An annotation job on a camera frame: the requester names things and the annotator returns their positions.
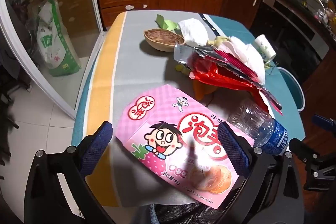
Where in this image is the blue trash bin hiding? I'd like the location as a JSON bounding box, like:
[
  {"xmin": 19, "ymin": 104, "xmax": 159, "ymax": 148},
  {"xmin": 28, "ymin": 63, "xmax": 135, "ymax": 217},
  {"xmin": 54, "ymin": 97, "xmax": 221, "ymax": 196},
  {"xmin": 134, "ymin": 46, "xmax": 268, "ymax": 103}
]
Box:
[{"xmin": 277, "ymin": 67, "xmax": 305, "ymax": 110}]

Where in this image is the white paper tissue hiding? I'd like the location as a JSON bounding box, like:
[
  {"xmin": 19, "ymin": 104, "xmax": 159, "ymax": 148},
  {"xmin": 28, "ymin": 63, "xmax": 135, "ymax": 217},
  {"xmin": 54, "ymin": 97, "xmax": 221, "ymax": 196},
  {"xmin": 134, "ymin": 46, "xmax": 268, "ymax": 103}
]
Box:
[
  {"xmin": 178, "ymin": 18, "xmax": 210, "ymax": 47},
  {"xmin": 218, "ymin": 36, "xmax": 266, "ymax": 83}
]

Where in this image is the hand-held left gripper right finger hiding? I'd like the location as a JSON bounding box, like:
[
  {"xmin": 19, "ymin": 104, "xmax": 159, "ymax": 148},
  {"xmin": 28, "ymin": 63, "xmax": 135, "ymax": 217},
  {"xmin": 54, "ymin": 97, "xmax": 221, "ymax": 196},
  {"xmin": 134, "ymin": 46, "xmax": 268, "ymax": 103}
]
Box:
[{"xmin": 217, "ymin": 121, "xmax": 305, "ymax": 224}]

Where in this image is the silver foil wrapper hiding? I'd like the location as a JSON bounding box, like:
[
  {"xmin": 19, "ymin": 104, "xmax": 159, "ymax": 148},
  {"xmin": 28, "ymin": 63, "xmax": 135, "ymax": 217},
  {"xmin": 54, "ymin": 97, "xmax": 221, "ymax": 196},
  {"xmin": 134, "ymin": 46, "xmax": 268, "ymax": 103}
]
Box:
[{"xmin": 173, "ymin": 44, "xmax": 218, "ymax": 69}]

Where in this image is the green folded paper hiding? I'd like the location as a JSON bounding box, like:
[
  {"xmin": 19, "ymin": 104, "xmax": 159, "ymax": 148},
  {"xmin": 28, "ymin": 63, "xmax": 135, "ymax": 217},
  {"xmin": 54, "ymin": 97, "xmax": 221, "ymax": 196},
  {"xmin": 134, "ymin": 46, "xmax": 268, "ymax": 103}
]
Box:
[{"xmin": 155, "ymin": 14, "xmax": 181, "ymax": 31}]

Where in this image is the white green rice bag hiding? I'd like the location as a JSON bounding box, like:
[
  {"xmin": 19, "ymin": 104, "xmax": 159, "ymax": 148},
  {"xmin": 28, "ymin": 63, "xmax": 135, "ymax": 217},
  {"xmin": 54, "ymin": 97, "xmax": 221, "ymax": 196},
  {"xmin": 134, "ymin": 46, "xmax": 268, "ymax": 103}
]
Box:
[{"xmin": 36, "ymin": 0, "xmax": 82, "ymax": 77}]

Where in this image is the red foil snack packet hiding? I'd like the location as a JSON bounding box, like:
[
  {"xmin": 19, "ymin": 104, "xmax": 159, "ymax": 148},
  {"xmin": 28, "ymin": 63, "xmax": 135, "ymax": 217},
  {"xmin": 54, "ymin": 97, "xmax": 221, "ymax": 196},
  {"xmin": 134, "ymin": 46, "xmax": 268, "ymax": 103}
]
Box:
[{"xmin": 196, "ymin": 47, "xmax": 283, "ymax": 111}]

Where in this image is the red plastic bag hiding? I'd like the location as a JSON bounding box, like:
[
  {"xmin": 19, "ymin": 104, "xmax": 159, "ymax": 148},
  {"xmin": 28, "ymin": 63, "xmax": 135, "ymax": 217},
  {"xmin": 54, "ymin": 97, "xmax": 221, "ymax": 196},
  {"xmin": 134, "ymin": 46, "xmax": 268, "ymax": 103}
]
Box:
[{"xmin": 189, "ymin": 56, "xmax": 271, "ymax": 114}]

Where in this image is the white paper cup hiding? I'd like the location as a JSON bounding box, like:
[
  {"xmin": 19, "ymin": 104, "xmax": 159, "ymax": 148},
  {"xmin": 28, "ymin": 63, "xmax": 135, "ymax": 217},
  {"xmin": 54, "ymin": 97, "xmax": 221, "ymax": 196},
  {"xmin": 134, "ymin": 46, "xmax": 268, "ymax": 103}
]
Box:
[{"xmin": 253, "ymin": 34, "xmax": 277, "ymax": 62}]

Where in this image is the black mesh chair seat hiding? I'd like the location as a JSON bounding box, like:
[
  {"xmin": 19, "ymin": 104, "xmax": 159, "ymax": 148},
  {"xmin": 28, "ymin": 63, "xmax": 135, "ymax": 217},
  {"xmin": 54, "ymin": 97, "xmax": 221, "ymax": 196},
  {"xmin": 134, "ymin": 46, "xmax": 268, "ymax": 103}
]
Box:
[{"xmin": 147, "ymin": 202, "xmax": 226, "ymax": 224}]

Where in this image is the pink snack box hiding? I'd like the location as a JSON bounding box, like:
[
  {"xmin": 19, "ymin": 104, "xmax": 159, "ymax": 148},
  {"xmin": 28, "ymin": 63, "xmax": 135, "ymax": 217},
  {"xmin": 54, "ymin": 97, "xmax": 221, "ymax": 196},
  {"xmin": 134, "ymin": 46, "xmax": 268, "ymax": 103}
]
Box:
[{"xmin": 115, "ymin": 84, "xmax": 256, "ymax": 210}]

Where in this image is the clear plastic water bottle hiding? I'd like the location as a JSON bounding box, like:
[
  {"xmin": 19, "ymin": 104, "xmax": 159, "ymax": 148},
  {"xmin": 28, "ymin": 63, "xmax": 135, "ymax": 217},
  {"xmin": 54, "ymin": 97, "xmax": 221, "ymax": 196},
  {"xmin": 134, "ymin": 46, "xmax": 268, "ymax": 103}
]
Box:
[{"xmin": 227, "ymin": 97, "xmax": 289, "ymax": 156}]

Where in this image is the brown coconut shell bowl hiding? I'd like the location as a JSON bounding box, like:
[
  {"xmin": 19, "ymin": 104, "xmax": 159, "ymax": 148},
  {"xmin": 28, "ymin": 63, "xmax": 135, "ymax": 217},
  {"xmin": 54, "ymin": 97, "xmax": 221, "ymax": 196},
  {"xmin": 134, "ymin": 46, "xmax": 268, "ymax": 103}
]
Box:
[{"xmin": 143, "ymin": 28, "xmax": 185, "ymax": 52}]

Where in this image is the black built-in dishwasher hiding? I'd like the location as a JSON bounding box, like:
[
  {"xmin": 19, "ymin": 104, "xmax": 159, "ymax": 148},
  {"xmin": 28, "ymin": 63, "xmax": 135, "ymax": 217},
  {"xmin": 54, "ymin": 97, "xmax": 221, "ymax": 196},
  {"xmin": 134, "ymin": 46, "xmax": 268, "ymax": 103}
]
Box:
[{"xmin": 249, "ymin": 0, "xmax": 330, "ymax": 83}]

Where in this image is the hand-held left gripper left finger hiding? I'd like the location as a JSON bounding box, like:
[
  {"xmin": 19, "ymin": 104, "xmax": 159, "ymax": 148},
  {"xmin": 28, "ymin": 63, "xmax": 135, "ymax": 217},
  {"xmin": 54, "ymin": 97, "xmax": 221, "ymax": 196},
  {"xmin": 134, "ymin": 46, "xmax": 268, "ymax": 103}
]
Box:
[{"xmin": 24, "ymin": 121, "xmax": 116, "ymax": 224}]

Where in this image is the pale melon rind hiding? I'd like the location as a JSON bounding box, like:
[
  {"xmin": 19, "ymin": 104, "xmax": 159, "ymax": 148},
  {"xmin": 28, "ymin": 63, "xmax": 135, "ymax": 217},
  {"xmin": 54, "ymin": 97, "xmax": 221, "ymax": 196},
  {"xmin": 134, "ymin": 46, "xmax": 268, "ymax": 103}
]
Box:
[{"xmin": 207, "ymin": 36, "xmax": 227, "ymax": 46}]

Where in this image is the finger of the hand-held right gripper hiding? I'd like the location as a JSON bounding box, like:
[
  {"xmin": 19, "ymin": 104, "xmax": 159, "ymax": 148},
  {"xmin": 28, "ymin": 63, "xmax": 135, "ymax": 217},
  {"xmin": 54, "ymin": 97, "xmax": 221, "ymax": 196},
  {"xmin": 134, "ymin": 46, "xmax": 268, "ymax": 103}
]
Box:
[
  {"xmin": 312, "ymin": 114, "xmax": 336, "ymax": 132},
  {"xmin": 288, "ymin": 138, "xmax": 336, "ymax": 191}
]

